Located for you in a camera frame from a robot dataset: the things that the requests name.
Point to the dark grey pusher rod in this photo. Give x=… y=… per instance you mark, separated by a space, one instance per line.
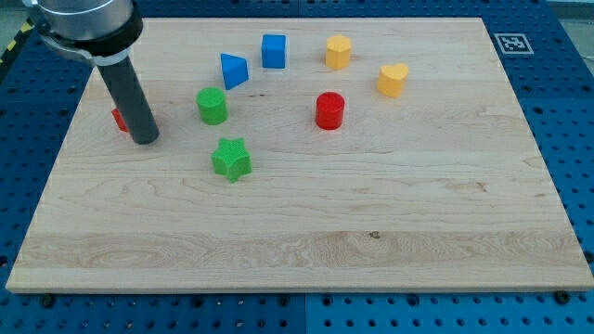
x=129 y=98

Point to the yellow hexagon block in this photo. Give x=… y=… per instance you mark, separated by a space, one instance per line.
x=338 y=52

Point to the green cylinder block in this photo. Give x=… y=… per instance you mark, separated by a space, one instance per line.
x=211 y=102

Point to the blue triangular prism block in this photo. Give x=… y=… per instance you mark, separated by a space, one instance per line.
x=234 y=70

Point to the red cylinder block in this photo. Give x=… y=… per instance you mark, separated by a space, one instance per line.
x=329 y=111

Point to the small red block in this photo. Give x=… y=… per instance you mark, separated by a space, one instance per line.
x=117 y=116

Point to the green star block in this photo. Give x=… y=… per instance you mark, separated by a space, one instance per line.
x=231 y=159

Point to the yellow heart block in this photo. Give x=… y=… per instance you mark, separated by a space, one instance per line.
x=392 y=79

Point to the white fiducial marker tag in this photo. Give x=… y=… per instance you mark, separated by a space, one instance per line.
x=513 y=44

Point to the blue cube block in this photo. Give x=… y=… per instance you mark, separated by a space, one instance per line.
x=273 y=51

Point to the light wooden board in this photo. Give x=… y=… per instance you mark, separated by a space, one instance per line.
x=441 y=189

